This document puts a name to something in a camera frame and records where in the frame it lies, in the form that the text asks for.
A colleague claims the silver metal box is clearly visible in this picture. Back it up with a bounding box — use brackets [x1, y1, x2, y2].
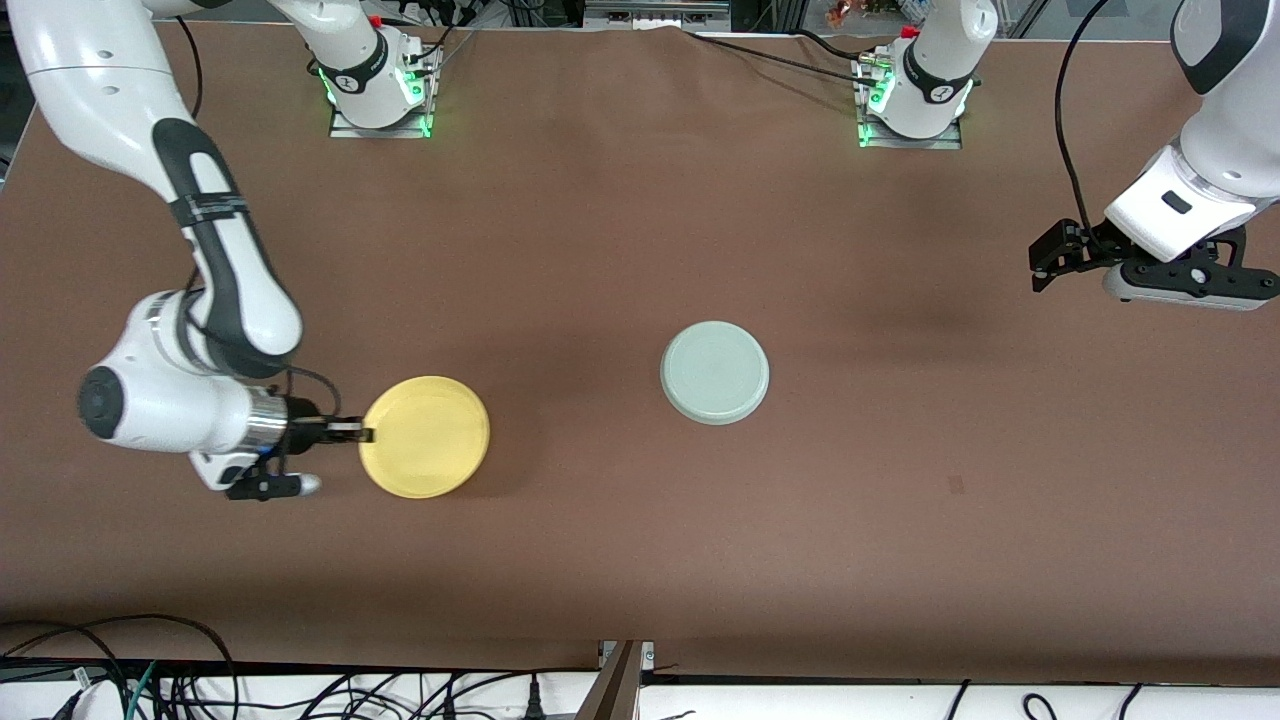
[585, 0, 731, 31]

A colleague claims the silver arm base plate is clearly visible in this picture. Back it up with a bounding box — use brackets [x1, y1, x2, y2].
[330, 45, 434, 139]
[857, 52, 963, 151]

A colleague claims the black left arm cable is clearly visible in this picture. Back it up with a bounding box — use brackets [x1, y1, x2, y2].
[1055, 0, 1113, 246]

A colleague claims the aluminium profile bar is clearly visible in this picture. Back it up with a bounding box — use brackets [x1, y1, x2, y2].
[575, 640, 656, 720]

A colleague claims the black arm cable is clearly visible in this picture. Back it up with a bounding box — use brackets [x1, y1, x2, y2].
[1055, 0, 1113, 246]
[175, 15, 206, 121]

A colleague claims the teal cable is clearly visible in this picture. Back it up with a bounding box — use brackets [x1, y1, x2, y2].
[125, 660, 161, 720]

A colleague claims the pale green plastic plate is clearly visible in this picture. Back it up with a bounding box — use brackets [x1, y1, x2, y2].
[660, 320, 771, 426]

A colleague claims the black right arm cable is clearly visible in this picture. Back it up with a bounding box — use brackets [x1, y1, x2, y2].
[175, 15, 206, 121]

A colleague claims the yellow plastic plate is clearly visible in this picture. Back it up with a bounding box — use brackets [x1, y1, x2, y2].
[358, 376, 491, 499]

